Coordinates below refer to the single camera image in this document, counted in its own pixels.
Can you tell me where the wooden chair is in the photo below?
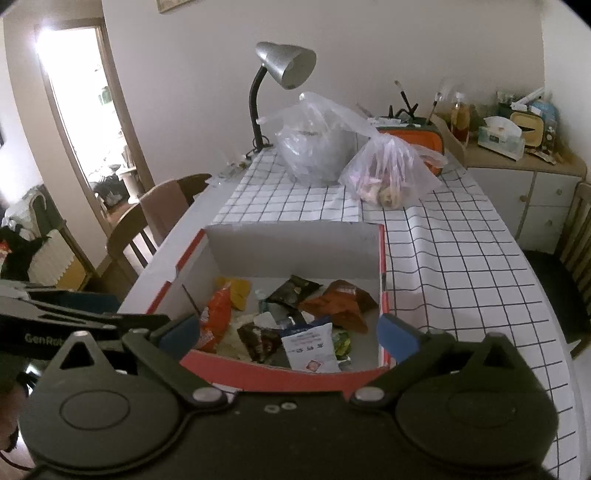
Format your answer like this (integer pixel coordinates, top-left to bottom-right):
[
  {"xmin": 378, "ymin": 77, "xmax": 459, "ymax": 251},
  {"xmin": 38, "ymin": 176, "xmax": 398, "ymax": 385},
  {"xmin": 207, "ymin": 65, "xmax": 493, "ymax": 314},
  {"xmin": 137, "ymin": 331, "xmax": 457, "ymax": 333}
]
[
  {"xmin": 522, "ymin": 180, "xmax": 591, "ymax": 358},
  {"xmin": 106, "ymin": 203, "xmax": 160, "ymax": 289},
  {"xmin": 139, "ymin": 173, "xmax": 213, "ymax": 245}
]

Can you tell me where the pink-tinted plastic bag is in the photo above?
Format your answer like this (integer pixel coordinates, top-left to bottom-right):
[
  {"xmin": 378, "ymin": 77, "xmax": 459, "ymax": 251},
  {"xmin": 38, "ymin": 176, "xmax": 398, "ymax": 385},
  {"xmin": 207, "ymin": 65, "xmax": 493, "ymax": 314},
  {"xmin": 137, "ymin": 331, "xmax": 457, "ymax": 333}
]
[{"xmin": 299, "ymin": 91, "xmax": 450, "ymax": 209}]

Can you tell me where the large clear plastic bag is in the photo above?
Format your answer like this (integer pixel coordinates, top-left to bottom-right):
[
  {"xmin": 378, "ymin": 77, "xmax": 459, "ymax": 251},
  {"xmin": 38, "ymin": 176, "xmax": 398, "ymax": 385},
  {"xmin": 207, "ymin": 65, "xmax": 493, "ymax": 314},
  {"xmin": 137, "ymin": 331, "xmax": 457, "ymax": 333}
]
[{"xmin": 259, "ymin": 99, "xmax": 365, "ymax": 185}]

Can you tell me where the pale blue pouch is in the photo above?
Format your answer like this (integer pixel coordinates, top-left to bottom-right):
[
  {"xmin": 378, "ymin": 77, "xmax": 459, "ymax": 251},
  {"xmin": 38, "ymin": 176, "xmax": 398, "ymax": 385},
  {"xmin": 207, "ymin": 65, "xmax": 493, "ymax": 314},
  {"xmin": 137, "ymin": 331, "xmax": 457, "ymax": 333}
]
[{"xmin": 531, "ymin": 99, "xmax": 560, "ymax": 155}]

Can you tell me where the clear plastic wrapper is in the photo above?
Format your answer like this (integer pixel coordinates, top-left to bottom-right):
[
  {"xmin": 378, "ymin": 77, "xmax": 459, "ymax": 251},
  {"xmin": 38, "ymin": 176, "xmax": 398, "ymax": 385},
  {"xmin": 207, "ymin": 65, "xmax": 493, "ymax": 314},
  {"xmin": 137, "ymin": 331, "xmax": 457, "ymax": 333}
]
[{"xmin": 254, "ymin": 311, "xmax": 289, "ymax": 329}]

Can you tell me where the dark grey snack packet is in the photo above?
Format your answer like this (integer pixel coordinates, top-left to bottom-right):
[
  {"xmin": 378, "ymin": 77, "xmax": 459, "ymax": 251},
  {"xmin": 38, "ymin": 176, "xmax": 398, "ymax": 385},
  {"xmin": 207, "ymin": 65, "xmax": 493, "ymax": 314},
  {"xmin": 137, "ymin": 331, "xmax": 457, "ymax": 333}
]
[{"xmin": 236, "ymin": 322, "xmax": 283, "ymax": 363}]

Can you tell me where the black brush stand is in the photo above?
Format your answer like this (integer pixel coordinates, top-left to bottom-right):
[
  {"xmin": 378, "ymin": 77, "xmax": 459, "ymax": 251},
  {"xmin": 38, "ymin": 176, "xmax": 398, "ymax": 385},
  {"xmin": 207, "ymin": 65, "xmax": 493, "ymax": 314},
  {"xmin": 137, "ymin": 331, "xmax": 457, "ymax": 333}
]
[{"xmin": 387, "ymin": 79, "xmax": 419, "ymax": 121}]

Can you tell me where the yellow tissue holder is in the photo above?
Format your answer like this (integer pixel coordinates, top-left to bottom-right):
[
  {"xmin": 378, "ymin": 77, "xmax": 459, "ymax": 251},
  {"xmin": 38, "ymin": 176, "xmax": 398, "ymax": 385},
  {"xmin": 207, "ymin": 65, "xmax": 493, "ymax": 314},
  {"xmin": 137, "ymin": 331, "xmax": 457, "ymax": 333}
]
[{"xmin": 510, "ymin": 111, "xmax": 548, "ymax": 151}]

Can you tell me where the white pedestal stand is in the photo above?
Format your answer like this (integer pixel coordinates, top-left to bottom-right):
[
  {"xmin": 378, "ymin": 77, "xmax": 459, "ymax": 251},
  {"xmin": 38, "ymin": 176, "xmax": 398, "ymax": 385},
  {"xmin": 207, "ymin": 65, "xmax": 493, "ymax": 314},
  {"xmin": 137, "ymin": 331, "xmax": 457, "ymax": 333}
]
[{"xmin": 117, "ymin": 164, "xmax": 139, "ymax": 204}]

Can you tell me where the dark cloth pile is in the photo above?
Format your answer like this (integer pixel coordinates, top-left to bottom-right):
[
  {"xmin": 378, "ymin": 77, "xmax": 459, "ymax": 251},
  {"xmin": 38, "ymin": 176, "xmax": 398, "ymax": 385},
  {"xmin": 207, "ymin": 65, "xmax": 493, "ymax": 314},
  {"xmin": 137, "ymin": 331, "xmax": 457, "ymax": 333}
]
[{"xmin": 0, "ymin": 224, "xmax": 51, "ymax": 282}]

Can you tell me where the black snack packet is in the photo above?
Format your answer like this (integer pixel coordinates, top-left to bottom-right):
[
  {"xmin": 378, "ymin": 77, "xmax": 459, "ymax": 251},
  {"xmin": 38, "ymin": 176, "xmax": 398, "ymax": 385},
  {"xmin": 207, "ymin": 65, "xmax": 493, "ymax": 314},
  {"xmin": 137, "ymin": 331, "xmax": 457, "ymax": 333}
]
[{"xmin": 265, "ymin": 275, "xmax": 322, "ymax": 308}]

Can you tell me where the white checked tablecloth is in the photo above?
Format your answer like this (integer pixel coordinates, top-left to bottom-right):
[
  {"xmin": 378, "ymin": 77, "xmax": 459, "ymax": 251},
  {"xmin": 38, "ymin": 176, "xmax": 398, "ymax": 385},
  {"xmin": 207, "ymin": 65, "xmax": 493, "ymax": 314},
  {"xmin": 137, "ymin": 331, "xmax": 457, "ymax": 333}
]
[{"xmin": 217, "ymin": 148, "xmax": 573, "ymax": 480}]

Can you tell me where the orange case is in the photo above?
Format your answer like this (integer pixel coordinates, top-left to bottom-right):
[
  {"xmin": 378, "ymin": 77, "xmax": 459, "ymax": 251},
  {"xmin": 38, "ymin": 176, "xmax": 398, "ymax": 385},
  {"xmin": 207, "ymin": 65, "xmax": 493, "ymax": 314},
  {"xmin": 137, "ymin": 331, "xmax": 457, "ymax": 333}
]
[{"xmin": 376, "ymin": 122, "xmax": 446, "ymax": 178}]

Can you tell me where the wall picture frame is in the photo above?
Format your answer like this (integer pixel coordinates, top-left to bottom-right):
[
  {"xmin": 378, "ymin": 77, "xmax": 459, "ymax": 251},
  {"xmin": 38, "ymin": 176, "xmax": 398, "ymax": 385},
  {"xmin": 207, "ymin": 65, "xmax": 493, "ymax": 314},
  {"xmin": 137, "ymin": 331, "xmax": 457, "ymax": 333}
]
[{"xmin": 154, "ymin": 0, "xmax": 195, "ymax": 14}]

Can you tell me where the white tissue box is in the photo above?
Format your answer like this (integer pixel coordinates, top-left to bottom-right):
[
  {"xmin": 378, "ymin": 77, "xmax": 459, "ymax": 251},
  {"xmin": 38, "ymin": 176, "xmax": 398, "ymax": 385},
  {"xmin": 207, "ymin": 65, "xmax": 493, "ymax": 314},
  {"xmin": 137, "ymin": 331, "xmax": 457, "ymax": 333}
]
[{"xmin": 478, "ymin": 115, "xmax": 527, "ymax": 161}]

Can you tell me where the small green packet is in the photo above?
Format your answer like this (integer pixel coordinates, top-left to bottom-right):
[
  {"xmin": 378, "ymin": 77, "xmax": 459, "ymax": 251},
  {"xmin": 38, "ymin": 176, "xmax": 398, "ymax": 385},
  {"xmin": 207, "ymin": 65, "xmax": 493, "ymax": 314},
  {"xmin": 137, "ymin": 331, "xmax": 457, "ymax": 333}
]
[{"xmin": 330, "ymin": 328, "xmax": 354, "ymax": 361}]

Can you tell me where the silver desk lamp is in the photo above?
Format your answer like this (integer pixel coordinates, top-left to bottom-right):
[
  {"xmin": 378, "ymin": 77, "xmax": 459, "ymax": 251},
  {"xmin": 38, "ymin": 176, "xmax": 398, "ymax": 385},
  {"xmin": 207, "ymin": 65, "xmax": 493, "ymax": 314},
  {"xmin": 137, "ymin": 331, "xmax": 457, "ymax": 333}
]
[{"xmin": 249, "ymin": 41, "xmax": 318, "ymax": 155}]

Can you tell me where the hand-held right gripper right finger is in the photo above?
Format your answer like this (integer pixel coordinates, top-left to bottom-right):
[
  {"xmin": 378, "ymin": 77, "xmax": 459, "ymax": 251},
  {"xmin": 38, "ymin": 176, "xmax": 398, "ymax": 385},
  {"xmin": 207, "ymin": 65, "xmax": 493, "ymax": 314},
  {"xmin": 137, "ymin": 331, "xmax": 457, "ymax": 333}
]
[{"xmin": 351, "ymin": 315, "xmax": 527, "ymax": 409}]

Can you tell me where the white sideboard cabinet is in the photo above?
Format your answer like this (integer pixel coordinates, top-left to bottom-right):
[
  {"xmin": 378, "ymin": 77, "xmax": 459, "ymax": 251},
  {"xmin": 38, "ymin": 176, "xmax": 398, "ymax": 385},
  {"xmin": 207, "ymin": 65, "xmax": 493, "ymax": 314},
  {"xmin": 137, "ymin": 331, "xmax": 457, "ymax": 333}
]
[{"xmin": 462, "ymin": 138, "xmax": 589, "ymax": 254}]

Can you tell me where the white blue-print packet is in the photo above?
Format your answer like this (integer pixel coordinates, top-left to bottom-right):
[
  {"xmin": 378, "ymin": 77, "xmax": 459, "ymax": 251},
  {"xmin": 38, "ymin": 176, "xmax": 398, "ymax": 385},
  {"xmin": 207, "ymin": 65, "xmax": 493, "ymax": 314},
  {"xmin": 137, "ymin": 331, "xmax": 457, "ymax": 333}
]
[{"xmin": 281, "ymin": 322, "xmax": 345, "ymax": 374}]

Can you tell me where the amber glass bottle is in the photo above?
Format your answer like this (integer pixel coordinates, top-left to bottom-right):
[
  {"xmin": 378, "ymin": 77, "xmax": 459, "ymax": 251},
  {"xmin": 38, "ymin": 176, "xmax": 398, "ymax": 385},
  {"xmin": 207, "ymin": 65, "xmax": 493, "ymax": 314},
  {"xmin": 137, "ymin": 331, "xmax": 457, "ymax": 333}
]
[{"xmin": 450, "ymin": 92, "xmax": 471, "ymax": 141}]

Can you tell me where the brown chip bag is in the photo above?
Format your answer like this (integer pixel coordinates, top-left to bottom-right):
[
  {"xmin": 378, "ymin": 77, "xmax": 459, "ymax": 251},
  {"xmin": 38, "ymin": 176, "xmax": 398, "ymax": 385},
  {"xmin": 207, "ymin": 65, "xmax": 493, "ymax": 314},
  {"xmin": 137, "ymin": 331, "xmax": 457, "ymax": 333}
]
[{"xmin": 298, "ymin": 279, "xmax": 378, "ymax": 335}]

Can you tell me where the red cardboard box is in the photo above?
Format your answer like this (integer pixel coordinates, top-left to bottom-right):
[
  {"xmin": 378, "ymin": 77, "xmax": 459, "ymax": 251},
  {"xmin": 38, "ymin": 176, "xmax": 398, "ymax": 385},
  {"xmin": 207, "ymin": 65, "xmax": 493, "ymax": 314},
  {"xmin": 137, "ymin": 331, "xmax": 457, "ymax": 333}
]
[{"xmin": 117, "ymin": 223, "xmax": 394, "ymax": 394}]

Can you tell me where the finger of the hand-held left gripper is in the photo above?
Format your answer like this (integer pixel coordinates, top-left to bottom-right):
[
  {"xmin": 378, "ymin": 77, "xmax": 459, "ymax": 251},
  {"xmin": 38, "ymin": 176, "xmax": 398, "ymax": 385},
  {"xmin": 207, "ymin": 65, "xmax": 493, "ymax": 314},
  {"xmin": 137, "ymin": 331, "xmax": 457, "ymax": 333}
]
[
  {"xmin": 32, "ymin": 307, "xmax": 171, "ymax": 344},
  {"xmin": 25, "ymin": 288, "xmax": 122, "ymax": 315}
]

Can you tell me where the pink cloth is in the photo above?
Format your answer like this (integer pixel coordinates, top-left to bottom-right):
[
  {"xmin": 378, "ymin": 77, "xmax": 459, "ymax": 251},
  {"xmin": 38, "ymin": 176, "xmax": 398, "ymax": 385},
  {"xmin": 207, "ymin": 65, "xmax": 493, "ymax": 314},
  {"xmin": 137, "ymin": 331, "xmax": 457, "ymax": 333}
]
[{"xmin": 139, "ymin": 179, "xmax": 192, "ymax": 245}]

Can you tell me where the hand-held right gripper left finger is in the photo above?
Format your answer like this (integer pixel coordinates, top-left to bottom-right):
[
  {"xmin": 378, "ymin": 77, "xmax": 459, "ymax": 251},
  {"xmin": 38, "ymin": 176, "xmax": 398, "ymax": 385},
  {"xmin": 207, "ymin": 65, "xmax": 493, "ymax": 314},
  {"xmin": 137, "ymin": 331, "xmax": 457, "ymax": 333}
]
[{"xmin": 48, "ymin": 313, "xmax": 229, "ymax": 409}]

